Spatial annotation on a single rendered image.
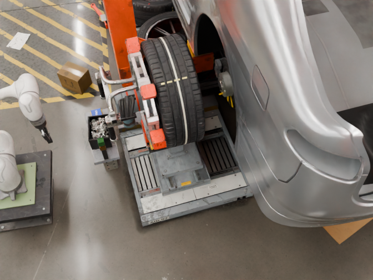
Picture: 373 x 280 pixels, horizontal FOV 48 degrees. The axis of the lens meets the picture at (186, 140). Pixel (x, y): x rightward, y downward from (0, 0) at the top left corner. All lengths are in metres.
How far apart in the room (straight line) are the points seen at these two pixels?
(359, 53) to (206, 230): 1.53
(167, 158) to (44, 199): 0.88
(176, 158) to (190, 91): 0.88
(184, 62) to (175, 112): 0.28
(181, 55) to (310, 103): 0.99
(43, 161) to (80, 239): 0.60
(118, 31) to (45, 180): 1.13
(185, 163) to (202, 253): 0.63
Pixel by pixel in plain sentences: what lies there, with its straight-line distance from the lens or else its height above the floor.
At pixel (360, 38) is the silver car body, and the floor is 1.04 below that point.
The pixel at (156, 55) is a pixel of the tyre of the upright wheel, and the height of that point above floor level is 1.18.
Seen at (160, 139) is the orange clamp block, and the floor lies 0.88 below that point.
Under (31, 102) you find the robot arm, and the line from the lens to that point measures 2.43.
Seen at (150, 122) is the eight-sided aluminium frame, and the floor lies 0.96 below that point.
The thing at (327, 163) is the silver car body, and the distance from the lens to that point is 1.72.
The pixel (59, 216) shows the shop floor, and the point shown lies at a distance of 3.24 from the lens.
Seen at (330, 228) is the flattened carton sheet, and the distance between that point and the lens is 3.19.
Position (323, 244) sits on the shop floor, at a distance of 3.14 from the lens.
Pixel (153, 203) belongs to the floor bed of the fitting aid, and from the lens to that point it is 3.06.
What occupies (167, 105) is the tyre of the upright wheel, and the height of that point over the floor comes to 1.06.
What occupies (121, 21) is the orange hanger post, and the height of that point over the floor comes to 1.13.
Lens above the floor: 2.83
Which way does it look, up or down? 56 degrees down
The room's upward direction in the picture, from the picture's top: 2 degrees counter-clockwise
